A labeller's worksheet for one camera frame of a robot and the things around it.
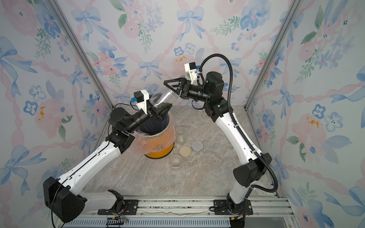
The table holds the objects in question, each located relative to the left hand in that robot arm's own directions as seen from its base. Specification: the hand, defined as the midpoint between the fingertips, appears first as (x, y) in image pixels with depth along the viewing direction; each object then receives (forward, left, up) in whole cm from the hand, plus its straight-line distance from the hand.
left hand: (166, 99), depth 60 cm
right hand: (+3, -1, +5) cm, 6 cm away
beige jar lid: (-1, -8, -44) cm, 45 cm away
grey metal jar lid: (+4, -16, -46) cm, 49 cm away
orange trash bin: (-7, +6, -36) cm, 37 cm away
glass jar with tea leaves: (+6, -6, -36) cm, 37 cm away
